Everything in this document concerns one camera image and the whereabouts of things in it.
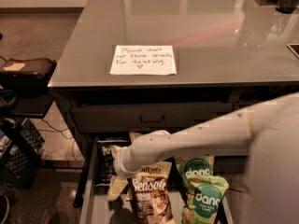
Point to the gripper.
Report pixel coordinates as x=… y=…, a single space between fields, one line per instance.
x=121 y=166

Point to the blue Kettle chip bag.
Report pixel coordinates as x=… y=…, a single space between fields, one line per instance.
x=105 y=158

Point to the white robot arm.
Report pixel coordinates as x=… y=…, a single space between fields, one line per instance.
x=267 y=132

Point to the open grey middle drawer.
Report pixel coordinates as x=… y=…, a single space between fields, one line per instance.
x=97 y=209

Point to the front Late July SeaSalt bag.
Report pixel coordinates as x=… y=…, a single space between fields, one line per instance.
x=149 y=195

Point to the late july seasalt bag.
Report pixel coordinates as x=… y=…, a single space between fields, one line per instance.
x=135 y=136
x=149 y=195

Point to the rear Late July SeaSalt bag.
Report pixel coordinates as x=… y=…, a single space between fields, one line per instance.
x=135 y=136

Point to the middle green Dang bag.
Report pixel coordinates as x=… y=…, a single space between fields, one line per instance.
x=189 y=167

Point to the green dang bag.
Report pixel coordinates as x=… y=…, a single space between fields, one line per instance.
x=189 y=167
x=204 y=196

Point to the closed dark top drawer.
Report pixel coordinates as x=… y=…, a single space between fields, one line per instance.
x=144 y=117

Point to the front green Dang bag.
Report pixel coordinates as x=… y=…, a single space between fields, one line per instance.
x=204 y=196

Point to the right dark drawer stack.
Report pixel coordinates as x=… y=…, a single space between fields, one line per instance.
x=230 y=164

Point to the grey cabinet counter unit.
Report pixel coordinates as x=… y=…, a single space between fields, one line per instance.
x=226 y=51

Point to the dark tablet on counter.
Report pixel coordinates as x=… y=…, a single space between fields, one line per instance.
x=294 y=48

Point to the black plastic crate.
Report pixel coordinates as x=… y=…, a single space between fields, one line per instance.
x=20 y=153

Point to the white handwritten paper note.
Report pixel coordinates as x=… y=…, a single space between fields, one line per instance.
x=143 y=60

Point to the black chair with armrest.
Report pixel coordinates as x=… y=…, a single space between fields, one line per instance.
x=24 y=87

